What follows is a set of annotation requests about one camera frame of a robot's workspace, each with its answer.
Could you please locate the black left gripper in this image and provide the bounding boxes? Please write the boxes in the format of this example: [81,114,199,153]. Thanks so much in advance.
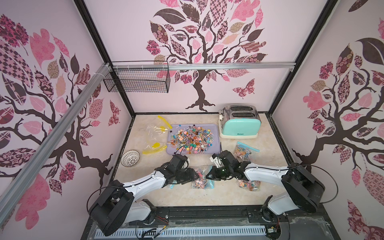
[174,168,200,185]

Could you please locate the purple plastic tray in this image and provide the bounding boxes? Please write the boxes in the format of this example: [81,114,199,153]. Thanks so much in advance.
[165,123,221,156]

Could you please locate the yellow-zip candy bag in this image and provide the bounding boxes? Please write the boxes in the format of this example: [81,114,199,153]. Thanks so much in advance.
[142,142,167,155]
[146,116,173,138]

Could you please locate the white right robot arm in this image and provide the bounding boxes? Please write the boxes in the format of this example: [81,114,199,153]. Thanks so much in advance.
[206,151,325,222]

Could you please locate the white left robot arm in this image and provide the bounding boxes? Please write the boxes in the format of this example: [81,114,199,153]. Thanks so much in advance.
[87,154,199,237]

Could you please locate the loose candy pile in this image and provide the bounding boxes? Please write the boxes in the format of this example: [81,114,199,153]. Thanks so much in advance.
[167,125,214,154]

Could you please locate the mint green toaster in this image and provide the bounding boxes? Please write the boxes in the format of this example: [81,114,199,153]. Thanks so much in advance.
[219,105,262,139]

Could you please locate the white round strainer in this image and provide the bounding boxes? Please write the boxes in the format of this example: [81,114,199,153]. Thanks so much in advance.
[121,150,140,167]

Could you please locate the white slotted cable duct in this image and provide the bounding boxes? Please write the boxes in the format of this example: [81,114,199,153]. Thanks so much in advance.
[94,226,266,240]

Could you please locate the black wire basket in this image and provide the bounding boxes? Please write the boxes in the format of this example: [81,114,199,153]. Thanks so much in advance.
[104,60,171,93]

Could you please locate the aluminium rail back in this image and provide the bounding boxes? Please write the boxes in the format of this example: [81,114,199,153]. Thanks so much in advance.
[113,62,296,71]

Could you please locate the aluminium rail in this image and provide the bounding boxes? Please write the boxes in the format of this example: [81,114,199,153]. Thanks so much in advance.
[1,63,111,224]
[113,62,296,71]

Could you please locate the aluminium rail left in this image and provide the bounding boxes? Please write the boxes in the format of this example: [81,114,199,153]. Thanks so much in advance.
[1,63,111,224]

